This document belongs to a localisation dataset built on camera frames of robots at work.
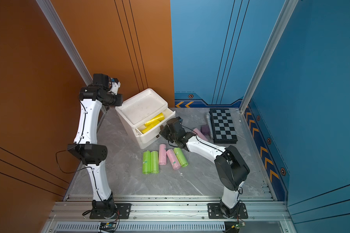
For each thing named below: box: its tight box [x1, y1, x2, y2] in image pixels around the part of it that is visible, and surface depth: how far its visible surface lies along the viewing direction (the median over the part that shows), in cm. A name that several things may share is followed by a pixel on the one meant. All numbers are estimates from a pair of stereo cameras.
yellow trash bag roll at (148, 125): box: [142, 112, 165, 132], surface depth 88 cm
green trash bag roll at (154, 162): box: [150, 150, 159, 174], surface depth 89 cm
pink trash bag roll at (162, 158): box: [158, 143, 167, 166], surface depth 93 cm
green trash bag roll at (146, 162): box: [142, 150, 151, 175], surface depth 88 cm
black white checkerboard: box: [209, 108, 238, 144], surface depth 107 cm
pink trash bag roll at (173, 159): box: [166, 148, 182, 170], surface depth 91 cm
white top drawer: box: [135, 109, 176, 144], surface depth 83 cm
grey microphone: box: [206, 112, 213, 140], surface depth 111 cm
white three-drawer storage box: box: [115, 88, 176, 150], surface depth 89 cm
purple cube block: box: [200, 124, 211, 136], surface depth 104 cm
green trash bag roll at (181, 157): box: [173, 147, 189, 168], surface depth 91 cm
